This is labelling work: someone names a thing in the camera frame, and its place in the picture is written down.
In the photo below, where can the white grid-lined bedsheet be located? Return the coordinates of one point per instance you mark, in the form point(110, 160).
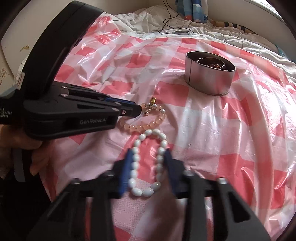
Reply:
point(185, 25)

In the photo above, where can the round silver metal tin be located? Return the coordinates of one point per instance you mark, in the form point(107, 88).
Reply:
point(208, 73)

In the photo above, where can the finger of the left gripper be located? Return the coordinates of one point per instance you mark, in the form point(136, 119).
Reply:
point(48, 121)
point(87, 98)

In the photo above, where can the small round grey device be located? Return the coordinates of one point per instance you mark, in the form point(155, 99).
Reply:
point(181, 32)

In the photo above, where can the striped pillow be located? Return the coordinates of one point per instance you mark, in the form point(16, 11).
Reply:
point(228, 24)

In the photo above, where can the bedroom window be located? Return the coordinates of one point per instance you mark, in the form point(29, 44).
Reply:
point(263, 10)

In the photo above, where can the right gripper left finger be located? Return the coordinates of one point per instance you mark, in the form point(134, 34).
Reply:
point(66, 217)

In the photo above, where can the person's left hand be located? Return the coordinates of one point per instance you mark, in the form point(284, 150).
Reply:
point(15, 143)

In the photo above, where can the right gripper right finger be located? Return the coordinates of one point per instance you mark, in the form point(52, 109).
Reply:
point(214, 210)

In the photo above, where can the red white checkered plastic sheet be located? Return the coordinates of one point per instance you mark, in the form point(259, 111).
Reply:
point(246, 136)

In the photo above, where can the left cartoon print curtain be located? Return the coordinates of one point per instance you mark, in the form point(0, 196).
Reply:
point(193, 10)

